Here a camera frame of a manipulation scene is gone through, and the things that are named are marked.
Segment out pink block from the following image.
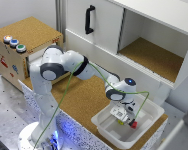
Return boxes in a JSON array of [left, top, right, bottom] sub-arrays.
[[129, 120, 139, 130]]

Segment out red button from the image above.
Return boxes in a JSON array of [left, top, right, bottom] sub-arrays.
[[2, 34, 13, 45]]

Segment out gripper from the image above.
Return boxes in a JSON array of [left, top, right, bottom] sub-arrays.
[[109, 101, 135, 126]]

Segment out green cable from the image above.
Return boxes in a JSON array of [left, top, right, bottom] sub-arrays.
[[32, 60, 151, 150]]

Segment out white cabinet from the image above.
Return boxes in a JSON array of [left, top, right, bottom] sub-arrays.
[[62, 0, 188, 108]]

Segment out black door handle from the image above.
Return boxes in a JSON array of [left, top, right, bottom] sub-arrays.
[[84, 4, 97, 36]]

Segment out wooden drawer box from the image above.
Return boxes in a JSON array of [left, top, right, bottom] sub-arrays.
[[0, 16, 65, 92]]

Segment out blue button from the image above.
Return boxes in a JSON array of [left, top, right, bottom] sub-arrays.
[[8, 38, 20, 48]]

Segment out green button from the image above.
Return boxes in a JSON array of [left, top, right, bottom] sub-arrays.
[[15, 43, 28, 54]]

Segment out white plastic box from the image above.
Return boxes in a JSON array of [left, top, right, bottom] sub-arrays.
[[90, 94, 166, 150]]

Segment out white sliding door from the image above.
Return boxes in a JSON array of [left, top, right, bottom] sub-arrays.
[[66, 0, 125, 56]]

